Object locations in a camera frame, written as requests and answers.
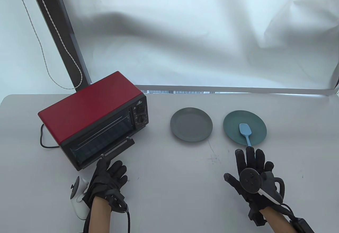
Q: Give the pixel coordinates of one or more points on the teal round plate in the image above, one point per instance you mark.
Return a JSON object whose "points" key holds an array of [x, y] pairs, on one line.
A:
{"points": [[233, 127]]}

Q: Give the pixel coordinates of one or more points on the black forearm box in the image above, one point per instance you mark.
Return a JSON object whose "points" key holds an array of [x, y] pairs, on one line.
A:
{"points": [[303, 225]]}

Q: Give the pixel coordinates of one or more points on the person's right forearm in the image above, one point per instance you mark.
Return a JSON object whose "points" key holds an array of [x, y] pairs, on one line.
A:
{"points": [[280, 222]]}

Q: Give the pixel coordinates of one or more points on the grey round plate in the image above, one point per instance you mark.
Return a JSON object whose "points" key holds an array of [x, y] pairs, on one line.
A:
{"points": [[191, 124]]}

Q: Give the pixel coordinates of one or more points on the red countertop oven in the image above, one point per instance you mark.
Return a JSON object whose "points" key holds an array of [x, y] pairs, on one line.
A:
{"points": [[92, 103]]}

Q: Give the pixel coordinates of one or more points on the blue dessert spatula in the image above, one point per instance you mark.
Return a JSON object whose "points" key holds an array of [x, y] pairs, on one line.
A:
{"points": [[245, 129]]}

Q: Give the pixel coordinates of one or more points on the person's left forearm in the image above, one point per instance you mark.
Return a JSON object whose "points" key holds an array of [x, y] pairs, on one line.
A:
{"points": [[99, 217]]}

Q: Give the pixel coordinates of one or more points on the dark metal pole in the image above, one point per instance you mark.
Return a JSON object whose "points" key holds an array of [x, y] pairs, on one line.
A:
{"points": [[61, 32]]}

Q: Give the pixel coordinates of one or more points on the person's right hand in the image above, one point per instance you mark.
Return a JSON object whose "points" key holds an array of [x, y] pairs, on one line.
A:
{"points": [[251, 161]]}

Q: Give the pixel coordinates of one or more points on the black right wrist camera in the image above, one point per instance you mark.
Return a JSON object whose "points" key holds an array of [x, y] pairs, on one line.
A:
{"points": [[258, 217]]}

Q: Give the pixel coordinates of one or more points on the white backdrop cloth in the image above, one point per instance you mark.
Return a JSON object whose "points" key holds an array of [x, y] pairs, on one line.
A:
{"points": [[185, 32]]}

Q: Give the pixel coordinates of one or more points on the white and black left controller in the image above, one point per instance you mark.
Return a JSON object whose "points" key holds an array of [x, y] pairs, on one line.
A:
{"points": [[78, 204]]}

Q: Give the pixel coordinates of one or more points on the white and black controller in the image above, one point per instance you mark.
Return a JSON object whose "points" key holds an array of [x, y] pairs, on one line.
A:
{"points": [[78, 204], [251, 180]]}

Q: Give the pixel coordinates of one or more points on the white and black right controller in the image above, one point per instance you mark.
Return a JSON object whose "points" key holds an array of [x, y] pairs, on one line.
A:
{"points": [[251, 180]]}

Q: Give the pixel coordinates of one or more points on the person's left hand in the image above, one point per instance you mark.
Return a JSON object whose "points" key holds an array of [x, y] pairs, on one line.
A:
{"points": [[106, 180]]}

